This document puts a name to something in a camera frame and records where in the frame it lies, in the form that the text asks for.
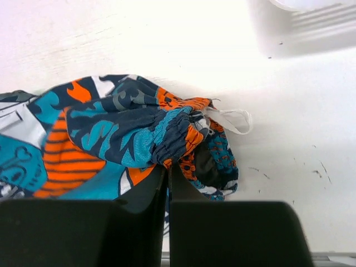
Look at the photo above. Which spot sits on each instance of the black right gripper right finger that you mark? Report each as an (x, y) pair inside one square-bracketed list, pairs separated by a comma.
[(231, 233)]

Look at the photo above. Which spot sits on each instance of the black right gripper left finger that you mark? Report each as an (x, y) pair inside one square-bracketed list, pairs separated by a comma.
[(127, 231)]

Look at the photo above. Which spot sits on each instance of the colourful patterned shorts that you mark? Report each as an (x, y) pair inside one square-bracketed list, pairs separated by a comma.
[(97, 137)]

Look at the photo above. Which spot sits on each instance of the white plastic mesh basket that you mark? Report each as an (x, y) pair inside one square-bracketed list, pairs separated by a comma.
[(285, 32)]

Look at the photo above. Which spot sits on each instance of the aluminium table frame rail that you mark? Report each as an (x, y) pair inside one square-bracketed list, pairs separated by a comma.
[(333, 258)]

